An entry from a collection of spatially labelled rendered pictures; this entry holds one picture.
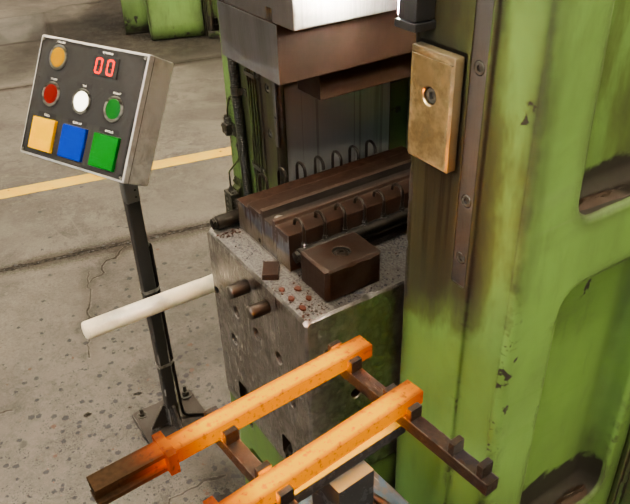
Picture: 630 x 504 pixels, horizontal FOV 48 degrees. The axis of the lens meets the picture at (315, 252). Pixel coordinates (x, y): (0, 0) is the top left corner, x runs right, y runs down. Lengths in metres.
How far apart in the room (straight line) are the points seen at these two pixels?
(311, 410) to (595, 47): 0.77
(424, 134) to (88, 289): 2.13
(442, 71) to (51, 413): 1.84
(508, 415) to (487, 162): 0.44
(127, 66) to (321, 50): 0.58
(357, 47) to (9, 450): 1.70
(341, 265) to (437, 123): 0.31
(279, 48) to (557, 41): 0.43
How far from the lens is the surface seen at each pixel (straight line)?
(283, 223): 1.31
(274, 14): 1.12
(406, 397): 0.97
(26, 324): 2.91
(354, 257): 1.23
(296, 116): 1.51
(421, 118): 1.07
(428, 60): 1.03
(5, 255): 3.37
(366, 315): 1.27
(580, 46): 0.94
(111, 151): 1.61
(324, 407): 1.34
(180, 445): 0.93
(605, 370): 1.55
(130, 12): 6.31
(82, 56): 1.73
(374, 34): 1.23
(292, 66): 1.15
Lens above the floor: 1.66
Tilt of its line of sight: 33 degrees down
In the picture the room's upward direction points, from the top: 2 degrees counter-clockwise
